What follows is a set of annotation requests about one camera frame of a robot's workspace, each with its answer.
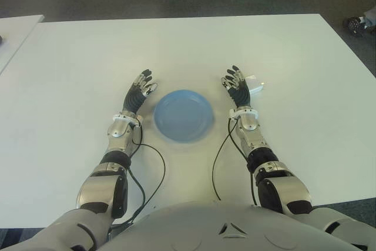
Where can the blue round plate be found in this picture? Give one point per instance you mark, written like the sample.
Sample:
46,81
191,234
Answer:
183,115

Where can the white side table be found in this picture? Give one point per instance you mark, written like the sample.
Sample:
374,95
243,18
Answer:
17,36

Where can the grey robot torso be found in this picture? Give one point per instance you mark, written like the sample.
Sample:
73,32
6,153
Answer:
205,227

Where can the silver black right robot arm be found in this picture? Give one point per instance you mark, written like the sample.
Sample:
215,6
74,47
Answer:
282,180

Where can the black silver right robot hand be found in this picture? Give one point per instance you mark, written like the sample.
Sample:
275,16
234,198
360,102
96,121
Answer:
241,95

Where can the grey trouser leg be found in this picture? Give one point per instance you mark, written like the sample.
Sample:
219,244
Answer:
370,17

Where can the white charger block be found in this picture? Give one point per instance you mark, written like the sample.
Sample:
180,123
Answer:
258,86

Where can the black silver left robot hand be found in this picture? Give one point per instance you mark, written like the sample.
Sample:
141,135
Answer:
133,101

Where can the black wheeled object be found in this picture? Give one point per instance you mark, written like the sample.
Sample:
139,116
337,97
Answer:
354,26

